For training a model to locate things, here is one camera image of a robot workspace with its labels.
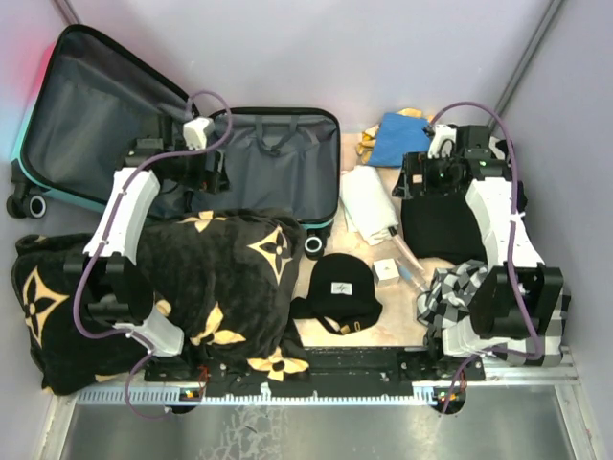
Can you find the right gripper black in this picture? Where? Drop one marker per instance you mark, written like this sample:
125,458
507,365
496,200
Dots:
419,164

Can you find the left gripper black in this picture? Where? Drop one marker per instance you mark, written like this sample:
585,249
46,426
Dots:
215,180

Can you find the black garment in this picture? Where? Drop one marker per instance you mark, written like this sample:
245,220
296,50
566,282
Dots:
442,226

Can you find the white garment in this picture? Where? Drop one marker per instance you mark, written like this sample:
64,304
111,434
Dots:
368,205

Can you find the black white checkered shirt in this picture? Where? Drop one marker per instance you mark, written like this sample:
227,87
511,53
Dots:
445,303

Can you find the zebra pattern fleece blanket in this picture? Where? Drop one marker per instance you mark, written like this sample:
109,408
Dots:
499,148

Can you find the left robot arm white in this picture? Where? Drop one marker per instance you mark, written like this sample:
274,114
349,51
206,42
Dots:
113,296

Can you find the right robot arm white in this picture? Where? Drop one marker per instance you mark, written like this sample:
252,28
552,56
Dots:
517,299

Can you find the blue folded cloth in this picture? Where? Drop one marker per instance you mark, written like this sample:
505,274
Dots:
397,135

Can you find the yellow white patterned cloth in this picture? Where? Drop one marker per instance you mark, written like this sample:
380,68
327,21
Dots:
365,146

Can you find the clear toiletry bag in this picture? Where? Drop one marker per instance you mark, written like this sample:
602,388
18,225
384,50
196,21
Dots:
408,265

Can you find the black blanket yellow flowers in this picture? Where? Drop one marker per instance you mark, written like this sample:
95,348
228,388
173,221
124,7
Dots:
224,278

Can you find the small white box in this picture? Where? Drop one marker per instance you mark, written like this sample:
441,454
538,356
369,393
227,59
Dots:
385,272

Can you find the teal hard-shell suitcase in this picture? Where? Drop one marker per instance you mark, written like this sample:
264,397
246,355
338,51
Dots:
93,96

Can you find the black beanie white label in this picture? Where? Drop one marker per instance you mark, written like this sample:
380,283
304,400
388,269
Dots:
342,285

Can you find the black cap gold buckle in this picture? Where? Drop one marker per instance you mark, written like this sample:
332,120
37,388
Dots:
345,320

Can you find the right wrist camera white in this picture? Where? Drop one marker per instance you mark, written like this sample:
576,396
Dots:
442,140

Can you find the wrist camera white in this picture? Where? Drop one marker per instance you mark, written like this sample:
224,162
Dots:
196,132
442,140

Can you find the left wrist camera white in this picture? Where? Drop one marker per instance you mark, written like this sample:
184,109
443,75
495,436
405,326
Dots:
196,132

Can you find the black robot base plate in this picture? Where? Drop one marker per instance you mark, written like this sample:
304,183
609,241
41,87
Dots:
336,372

